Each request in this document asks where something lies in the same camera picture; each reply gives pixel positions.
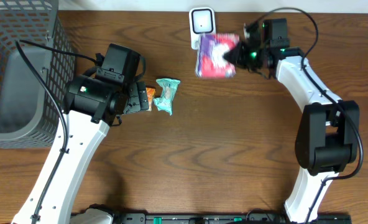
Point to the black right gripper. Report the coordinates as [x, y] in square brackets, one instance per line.
[237, 58]

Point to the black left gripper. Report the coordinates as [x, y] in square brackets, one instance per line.
[142, 100]

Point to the purple red snack bag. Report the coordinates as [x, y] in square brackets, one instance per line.
[210, 57]

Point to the orange white snack packet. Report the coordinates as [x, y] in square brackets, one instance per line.
[150, 96]

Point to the teal snack packet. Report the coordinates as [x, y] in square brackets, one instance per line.
[169, 89]

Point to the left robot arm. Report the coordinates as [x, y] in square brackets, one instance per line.
[92, 103]

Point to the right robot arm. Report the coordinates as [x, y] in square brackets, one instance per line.
[328, 145]

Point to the white barcode scanner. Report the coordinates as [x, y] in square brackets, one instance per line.
[202, 21]

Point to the grey plastic mesh basket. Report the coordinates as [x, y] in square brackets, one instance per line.
[27, 116]

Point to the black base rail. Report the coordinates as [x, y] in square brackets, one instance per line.
[141, 218]

